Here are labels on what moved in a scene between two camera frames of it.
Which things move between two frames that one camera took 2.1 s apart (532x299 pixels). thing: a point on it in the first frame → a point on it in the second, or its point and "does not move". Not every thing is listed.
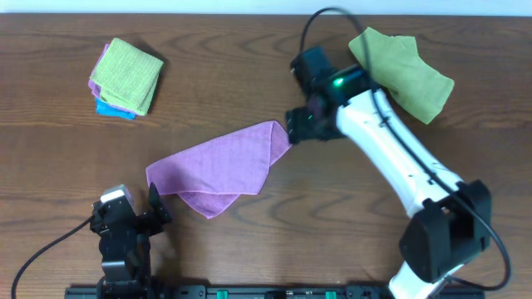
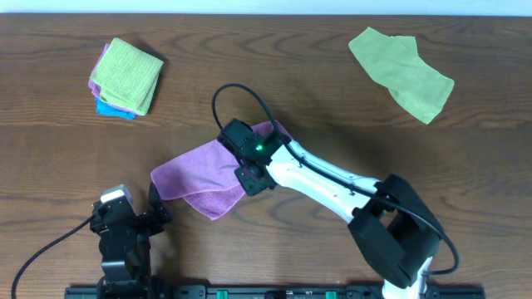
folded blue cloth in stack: [105, 109] does not move
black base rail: [268, 292] does not move
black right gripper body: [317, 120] → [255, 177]
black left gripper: [135, 221] does not move
